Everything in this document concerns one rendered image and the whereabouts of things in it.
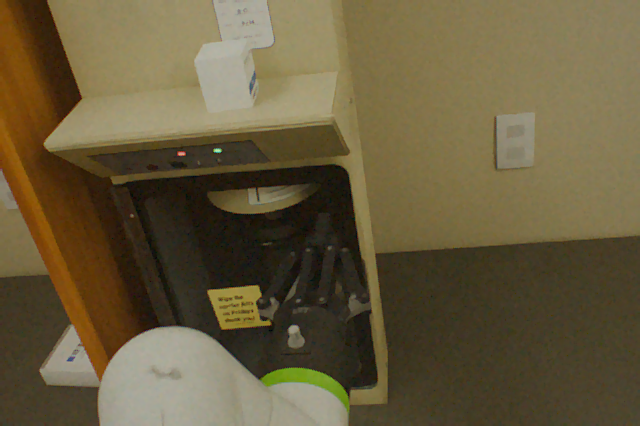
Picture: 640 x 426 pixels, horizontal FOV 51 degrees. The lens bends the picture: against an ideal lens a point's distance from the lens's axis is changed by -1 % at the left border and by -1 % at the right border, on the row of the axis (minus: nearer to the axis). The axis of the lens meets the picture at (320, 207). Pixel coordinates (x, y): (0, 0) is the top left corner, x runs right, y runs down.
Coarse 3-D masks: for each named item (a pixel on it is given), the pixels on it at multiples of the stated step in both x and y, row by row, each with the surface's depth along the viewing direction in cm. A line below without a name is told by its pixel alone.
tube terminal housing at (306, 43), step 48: (48, 0) 76; (96, 0) 76; (144, 0) 75; (192, 0) 75; (288, 0) 74; (336, 0) 79; (96, 48) 79; (144, 48) 78; (192, 48) 78; (288, 48) 77; (336, 48) 77; (96, 96) 82; (384, 336) 113; (384, 384) 106
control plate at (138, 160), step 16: (208, 144) 74; (224, 144) 74; (240, 144) 74; (96, 160) 78; (112, 160) 78; (128, 160) 78; (144, 160) 79; (160, 160) 79; (176, 160) 79; (192, 160) 80; (208, 160) 80; (224, 160) 80; (240, 160) 81; (256, 160) 81
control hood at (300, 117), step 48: (144, 96) 80; (192, 96) 78; (288, 96) 74; (336, 96) 72; (48, 144) 73; (96, 144) 73; (144, 144) 73; (192, 144) 74; (288, 144) 76; (336, 144) 76
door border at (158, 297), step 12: (120, 192) 89; (120, 204) 90; (132, 204) 90; (120, 216) 90; (132, 216) 90; (132, 228) 92; (132, 240) 93; (144, 240) 93; (144, 252) 94; (144, 264) 95; (144, 276) 96; (156, 276) 96; (156, 288) 97; (156, 300) 99; (168, 312) 100; (168, 324) 101
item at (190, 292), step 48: (144, 192) 88; (192, 192) 88; (240, 192) 87; (288, 192) 86; (336, 192) 86; (192, 240) 92; (240, 240) 91; (288, 240) 91; (192, 288) 97; (240, 336) 101
